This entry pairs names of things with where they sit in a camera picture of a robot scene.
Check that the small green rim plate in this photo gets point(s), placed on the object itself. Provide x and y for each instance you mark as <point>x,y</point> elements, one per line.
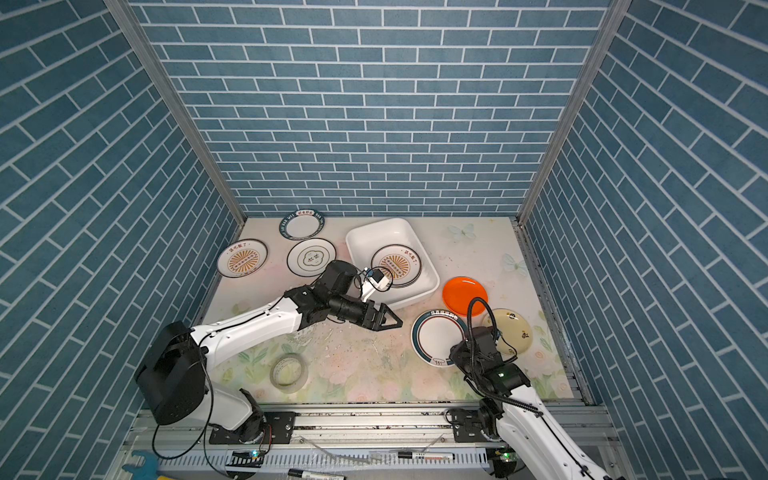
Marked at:
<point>302,224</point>

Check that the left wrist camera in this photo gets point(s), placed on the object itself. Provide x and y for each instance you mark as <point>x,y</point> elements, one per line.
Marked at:
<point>340,276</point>

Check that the black marker pen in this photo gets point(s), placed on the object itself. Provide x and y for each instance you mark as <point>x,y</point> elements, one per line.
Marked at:
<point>312,475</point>

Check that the orange sunburst plate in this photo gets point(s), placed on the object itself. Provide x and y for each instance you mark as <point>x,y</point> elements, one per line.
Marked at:
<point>242,258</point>
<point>403,264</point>

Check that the aluminium frame rail left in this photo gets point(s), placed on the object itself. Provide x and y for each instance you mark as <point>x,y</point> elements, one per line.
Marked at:
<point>129,25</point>

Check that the yellow floral plate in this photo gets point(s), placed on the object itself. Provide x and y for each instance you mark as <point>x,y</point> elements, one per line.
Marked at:
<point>516,332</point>

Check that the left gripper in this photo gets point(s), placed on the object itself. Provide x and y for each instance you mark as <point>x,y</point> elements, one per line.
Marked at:
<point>375,324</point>

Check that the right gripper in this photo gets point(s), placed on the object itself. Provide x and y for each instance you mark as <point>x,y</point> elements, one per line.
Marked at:
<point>458,362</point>

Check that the white plastic bin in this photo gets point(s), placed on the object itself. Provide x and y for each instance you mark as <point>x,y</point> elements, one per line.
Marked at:
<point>364,241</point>

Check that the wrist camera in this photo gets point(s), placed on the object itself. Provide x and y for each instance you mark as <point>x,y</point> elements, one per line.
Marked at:
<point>484,339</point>
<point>340,276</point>

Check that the aluminium frame rail right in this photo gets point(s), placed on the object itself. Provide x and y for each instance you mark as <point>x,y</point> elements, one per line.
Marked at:
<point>596,55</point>

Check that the clear tape roll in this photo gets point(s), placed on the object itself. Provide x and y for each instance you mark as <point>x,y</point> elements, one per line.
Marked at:
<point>289,373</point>

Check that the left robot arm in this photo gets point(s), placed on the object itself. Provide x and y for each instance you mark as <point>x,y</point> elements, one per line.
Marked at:
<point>174,375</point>

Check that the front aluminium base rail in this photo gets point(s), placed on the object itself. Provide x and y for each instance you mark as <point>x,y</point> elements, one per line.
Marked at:
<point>385,441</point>

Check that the flower outline white plate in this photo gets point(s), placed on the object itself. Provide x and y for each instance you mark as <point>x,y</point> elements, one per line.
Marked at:
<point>309,258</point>

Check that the aluminium frame rail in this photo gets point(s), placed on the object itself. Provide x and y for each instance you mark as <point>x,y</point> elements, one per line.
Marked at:
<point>129,25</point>
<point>596,55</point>

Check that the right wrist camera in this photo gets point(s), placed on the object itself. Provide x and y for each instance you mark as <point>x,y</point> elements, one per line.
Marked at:
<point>484,339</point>

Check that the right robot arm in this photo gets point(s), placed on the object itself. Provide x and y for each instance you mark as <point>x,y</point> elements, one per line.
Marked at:
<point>519,417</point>

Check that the green red ring plate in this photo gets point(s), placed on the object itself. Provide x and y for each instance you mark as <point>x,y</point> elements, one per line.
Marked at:
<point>434,333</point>

